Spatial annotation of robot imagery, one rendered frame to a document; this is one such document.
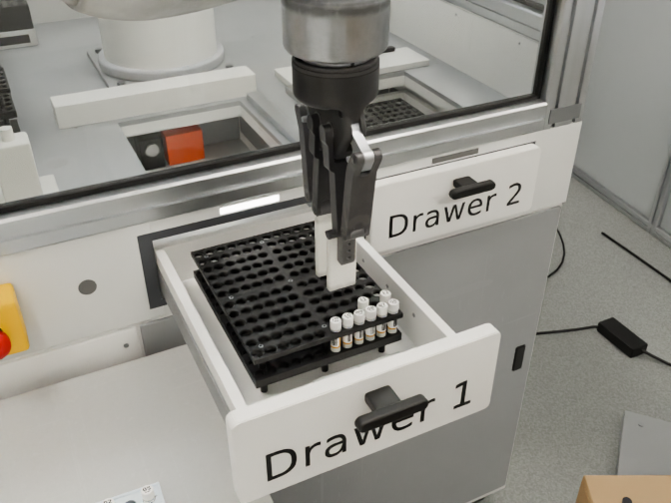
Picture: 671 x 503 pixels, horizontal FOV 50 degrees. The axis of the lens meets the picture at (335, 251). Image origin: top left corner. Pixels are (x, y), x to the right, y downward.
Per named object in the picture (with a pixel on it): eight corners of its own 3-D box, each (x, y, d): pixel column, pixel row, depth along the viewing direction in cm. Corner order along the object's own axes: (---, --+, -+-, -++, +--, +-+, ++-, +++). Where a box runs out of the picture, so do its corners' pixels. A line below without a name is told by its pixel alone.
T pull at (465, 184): (495, 190, 104) (497, 181, 103) (452, 201, 101) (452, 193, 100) (480, 179, 107) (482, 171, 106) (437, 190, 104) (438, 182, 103)
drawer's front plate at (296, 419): (489, 407, 80) (502, 330, 73) (240, 506, 69) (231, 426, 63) (479, 396, 81) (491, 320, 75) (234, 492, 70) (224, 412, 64)
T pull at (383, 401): (428, 409, 69) (429, 398, 68) (358, 436, 66) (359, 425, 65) (409, 385, 71) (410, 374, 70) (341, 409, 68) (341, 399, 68)
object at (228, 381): (468, 391, 80) (474, 349, 76) (249, 475, 70) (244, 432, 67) (316, 221, 109) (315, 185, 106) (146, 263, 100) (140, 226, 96)
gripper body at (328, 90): (399, 60, 59) (393, 162, 65) (351, 32, 66) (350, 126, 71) (317, 74, 57) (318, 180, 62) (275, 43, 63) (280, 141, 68)
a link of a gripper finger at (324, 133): (356, 115, 65) (364, 119, 64) (361, 227, 70) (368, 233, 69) (318, 122, 63) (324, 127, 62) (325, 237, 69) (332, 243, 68)
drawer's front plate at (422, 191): (531, 210, 115) (542, 146, 109) (370, 254, 104) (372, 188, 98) (524, 205, 116) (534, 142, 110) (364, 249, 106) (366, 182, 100)
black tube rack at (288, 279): (399, 356, 84) (402, 312, 80) (258, 405, 77) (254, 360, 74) (319, 258, 100) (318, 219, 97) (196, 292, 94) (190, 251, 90)
